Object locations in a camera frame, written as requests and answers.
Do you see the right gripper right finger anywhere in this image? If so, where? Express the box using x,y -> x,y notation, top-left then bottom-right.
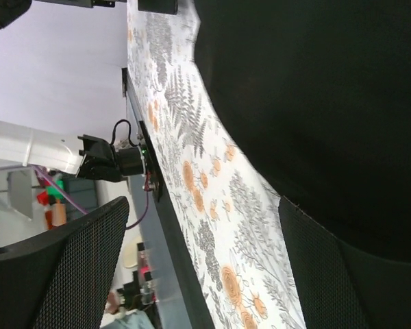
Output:
279,197 -> 411,328

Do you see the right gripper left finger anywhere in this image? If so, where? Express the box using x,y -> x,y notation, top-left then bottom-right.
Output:
0,197 -> 129,328

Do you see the black t-shirt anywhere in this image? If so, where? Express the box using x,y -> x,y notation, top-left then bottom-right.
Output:
195,1 -> 411,262

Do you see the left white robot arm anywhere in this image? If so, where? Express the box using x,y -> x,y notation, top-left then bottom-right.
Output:
0,121 -> 146,182

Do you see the floral patterned table mat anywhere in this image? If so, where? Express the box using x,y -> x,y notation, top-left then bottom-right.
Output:
127,1 -> 306,328

